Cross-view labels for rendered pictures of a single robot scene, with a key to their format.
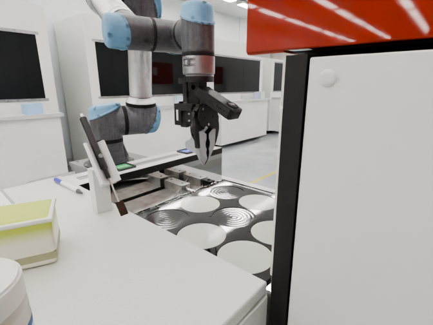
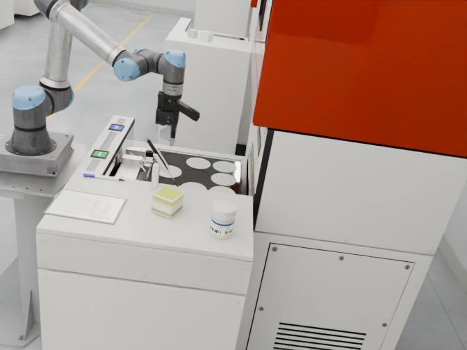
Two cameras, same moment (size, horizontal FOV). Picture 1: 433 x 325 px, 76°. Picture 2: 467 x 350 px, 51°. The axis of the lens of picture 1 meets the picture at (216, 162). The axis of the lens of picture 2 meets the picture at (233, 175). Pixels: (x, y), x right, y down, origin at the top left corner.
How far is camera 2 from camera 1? 139 cm
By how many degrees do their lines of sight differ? 42
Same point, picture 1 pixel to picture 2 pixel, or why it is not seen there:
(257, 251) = (224, 189)
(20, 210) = (167, 192)
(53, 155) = not seen: outside the picture
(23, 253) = (177, 207)
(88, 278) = (201, 210)
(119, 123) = (48, 108)
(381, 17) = (292, 126)
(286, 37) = (267, 124)
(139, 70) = (64, 57)
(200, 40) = (181, 77)
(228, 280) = (242, 198)
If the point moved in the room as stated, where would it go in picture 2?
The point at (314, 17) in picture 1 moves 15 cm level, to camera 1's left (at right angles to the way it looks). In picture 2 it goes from (276, 121) to (241, 128)
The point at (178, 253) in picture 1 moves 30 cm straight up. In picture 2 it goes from (217, 196) to (228, 114)
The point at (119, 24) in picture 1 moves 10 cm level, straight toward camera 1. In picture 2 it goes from (136, 69) to (159, 78)
